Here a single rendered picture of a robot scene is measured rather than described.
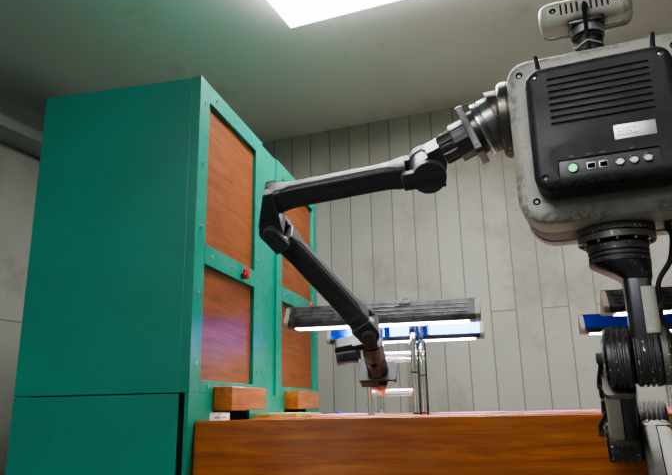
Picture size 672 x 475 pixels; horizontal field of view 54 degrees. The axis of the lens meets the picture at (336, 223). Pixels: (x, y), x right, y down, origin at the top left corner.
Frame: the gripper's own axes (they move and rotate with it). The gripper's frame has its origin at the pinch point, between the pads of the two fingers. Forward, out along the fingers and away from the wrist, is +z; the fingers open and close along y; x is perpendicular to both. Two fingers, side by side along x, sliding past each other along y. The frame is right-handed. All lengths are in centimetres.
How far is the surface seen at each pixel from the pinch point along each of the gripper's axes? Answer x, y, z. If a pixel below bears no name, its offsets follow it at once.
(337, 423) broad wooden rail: 14.8, 9.9, -6.0
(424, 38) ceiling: -210, -8, -25
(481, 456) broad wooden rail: 20.8, -26.0, -0.6
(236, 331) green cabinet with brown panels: -28, 52, 0
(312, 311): -31.2, 25.1, -3.7
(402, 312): -29.1, -4.2, -3.2
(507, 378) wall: -133, -35, 145
